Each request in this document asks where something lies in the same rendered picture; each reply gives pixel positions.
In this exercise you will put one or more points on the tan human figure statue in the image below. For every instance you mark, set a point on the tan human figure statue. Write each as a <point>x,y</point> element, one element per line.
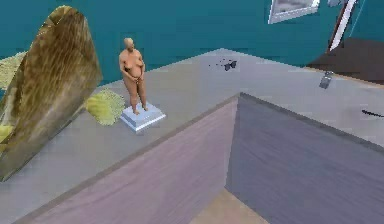
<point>134,75</point>

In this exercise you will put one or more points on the small grey metal box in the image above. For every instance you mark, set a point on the small grey metal box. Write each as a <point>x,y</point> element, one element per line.
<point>325,80</point>

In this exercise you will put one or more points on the brown arched textured slab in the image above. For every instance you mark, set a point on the brown arched textured slab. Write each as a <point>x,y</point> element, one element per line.
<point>53,86</point>

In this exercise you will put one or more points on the yellow green leafy lump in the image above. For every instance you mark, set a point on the yellow green leafy lump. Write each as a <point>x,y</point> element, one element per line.
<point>106,106</point>

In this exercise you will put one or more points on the grey wooden cabinet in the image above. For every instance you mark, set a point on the grey wooden cabinet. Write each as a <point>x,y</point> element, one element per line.
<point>186,166</point>

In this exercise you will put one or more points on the thin black pen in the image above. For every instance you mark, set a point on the thin black pen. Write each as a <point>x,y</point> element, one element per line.
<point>372,114</point>

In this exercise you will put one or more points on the white framed painting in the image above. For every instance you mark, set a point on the white framed painting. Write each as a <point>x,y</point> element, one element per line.
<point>291,8</point>

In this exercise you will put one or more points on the white door frame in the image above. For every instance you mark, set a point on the white door frame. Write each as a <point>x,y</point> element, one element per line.
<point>341,25</point>

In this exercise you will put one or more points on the small black sunglasses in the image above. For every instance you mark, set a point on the small black sunglasses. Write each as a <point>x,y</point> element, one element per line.
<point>230,65</point>

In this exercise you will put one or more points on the pale yellow leafy lump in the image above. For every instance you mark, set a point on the pale yellow leafy lump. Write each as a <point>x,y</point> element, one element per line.
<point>11,68</point>

